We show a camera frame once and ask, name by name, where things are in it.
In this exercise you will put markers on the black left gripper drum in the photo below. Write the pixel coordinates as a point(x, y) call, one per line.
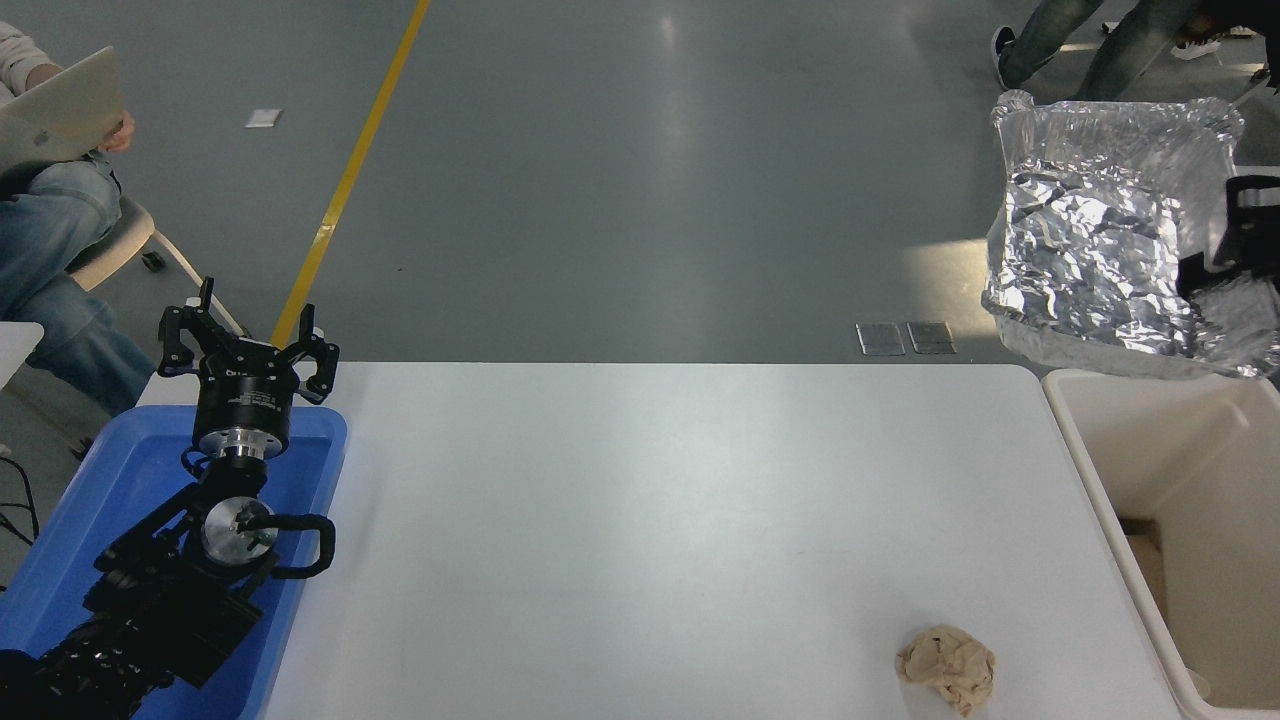
point(243, 395)

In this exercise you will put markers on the foil tray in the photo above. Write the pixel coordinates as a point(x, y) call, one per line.
point(1080, 240)

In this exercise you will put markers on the person's forearm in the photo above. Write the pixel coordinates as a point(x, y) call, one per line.
point(20, 55)

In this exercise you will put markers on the metal floor plate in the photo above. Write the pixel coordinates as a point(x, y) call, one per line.
point(932, 338)
point(881, 339)

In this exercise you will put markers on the person's hand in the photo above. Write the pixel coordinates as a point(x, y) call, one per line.
point(118, 133)

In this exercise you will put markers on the pale chair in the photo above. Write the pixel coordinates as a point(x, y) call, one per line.
point(120, 240)

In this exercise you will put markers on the blue plastic tray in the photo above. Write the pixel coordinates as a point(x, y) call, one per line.
point(120, 470)

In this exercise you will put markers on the white side table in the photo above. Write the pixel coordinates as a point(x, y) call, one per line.
point(18, 345)

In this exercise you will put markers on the person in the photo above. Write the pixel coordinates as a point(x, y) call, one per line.
point(1120, 50)
point(1240, 12)
point(50, 220)

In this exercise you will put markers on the large pale bin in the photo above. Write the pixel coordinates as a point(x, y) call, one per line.
point(1150, 440)

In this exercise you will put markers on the silver laptop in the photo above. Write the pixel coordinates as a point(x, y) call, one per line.
point(60, 110)

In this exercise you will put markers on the crumpled tan paper ball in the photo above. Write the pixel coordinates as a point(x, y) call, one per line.
point(948, 668)

